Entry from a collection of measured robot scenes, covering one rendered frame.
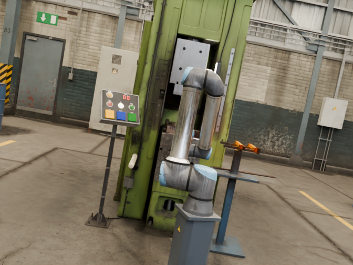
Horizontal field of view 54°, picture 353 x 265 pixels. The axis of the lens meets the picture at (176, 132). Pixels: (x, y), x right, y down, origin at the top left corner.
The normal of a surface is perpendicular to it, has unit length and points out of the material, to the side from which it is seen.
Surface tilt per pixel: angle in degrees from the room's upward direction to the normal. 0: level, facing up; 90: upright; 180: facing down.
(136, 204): 90
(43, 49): 90
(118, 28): 90
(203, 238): 90
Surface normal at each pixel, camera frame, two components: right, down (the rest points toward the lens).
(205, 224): 0.37, 0.17
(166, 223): 0.04, 0.11
